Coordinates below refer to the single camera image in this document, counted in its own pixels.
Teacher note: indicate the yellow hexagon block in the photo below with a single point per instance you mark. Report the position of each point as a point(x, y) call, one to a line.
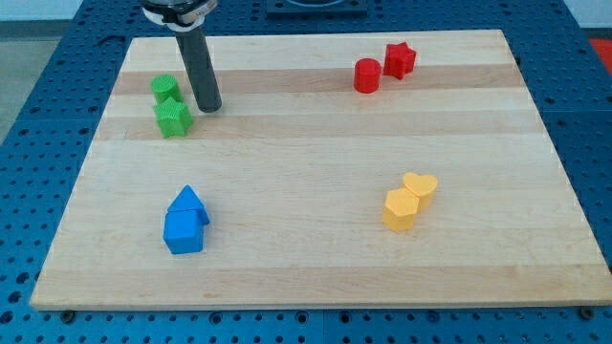
point(399, 209)

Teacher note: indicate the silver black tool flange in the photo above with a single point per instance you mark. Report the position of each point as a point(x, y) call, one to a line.
point(178, 15)

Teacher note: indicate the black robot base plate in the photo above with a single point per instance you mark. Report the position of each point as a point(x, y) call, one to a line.
point(283, 8)

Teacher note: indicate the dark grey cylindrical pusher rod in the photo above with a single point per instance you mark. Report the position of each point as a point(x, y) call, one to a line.
point(195, 54)

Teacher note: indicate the green cylinder block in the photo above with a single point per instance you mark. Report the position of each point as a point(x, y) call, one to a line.
point(164, 87)

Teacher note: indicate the blue triangle block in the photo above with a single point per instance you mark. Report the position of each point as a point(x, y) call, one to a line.
point(188, 200)

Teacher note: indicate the green star block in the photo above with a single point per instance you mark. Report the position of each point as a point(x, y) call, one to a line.
point(173, 118)

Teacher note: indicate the blue cube block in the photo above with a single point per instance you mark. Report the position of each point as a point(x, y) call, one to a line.
point(183, 232)

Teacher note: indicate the light wooden board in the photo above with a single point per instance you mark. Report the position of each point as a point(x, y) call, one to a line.
point(293, 171)

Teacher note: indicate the red star block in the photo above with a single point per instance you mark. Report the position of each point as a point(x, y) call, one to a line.
point(399, 60)

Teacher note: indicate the red cylinder block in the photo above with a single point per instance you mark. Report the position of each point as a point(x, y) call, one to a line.
point(367, 75)

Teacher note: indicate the yellow heart block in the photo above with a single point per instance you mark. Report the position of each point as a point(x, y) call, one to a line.
point(421, 186)

